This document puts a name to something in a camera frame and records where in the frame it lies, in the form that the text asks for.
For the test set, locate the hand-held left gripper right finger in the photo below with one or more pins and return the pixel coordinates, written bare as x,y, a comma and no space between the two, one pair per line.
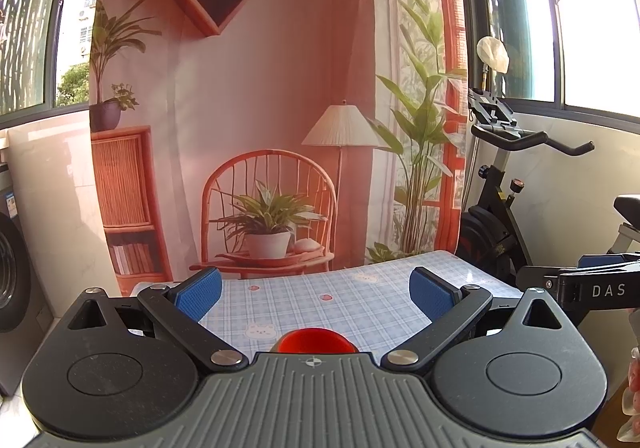
432,295

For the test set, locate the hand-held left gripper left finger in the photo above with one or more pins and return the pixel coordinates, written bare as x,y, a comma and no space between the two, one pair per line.
195,295

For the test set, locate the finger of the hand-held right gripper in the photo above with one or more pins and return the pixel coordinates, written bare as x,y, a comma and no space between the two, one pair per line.
540,282
602,261

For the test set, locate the red bowl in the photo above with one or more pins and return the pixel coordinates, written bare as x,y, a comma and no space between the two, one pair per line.
317,342

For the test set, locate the person's right hand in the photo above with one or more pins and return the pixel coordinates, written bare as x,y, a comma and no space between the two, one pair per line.
634,378

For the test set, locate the black exercise bike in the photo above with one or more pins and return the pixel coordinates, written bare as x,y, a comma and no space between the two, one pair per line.
495,228

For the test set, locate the blue plaid tablecloth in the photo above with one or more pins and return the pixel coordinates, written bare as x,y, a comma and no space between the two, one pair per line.
300,298

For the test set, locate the washing machine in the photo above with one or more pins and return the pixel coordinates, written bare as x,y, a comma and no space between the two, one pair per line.
15,278

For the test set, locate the white plastic bag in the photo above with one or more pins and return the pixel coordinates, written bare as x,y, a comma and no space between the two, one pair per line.
492,53

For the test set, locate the window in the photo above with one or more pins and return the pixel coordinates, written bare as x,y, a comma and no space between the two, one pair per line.
575,12
35,17

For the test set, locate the printed wall backdrop cloth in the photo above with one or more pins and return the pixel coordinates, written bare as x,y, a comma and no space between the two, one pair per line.
275,102

